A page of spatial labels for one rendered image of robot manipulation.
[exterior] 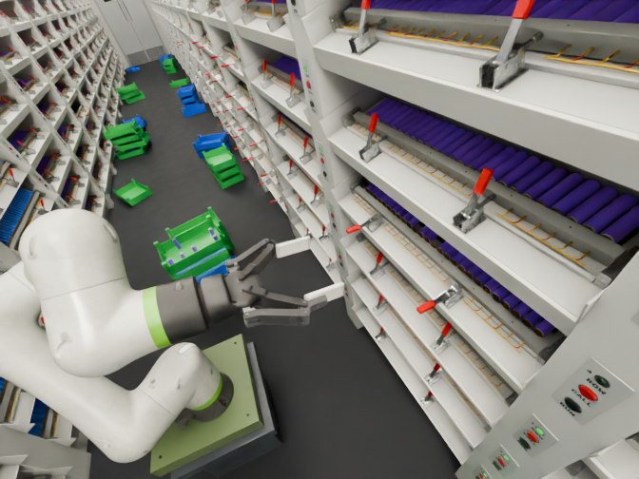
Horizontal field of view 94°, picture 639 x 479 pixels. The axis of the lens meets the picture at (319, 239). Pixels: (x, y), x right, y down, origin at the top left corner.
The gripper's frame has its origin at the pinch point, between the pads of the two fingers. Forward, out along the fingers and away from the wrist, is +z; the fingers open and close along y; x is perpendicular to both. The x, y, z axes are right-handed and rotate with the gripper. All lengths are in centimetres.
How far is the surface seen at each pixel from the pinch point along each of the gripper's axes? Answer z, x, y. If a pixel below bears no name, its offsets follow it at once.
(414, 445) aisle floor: 30, -84, 18
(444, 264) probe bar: 25.0, -3.7, 7.0
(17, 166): -98, -36, -170
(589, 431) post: 19.5, -3.7, 37.8
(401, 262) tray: 21.3, -8.3, -0.7
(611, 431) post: 18.8, -0.1, 38.7
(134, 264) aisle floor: -64, -104, -149
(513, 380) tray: 20.7, -8.6, 28.6
